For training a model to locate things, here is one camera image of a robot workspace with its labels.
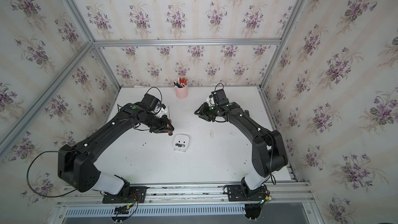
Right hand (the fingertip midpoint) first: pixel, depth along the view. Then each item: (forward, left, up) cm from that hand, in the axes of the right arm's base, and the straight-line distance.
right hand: (197, 114), depth 84 cm
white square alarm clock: (-10, +10, -14) cm, 20 cm away
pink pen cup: (+29, +13, -14) cm, 34 cm away
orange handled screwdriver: (-12, +14, 0) cm, 18 cm away
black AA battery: (-12, +10, -13) cm, 20 cm away
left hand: (-10, +12, +1) cm, 16 cm away
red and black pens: (+33, +13, -7) cm, 36 cm away
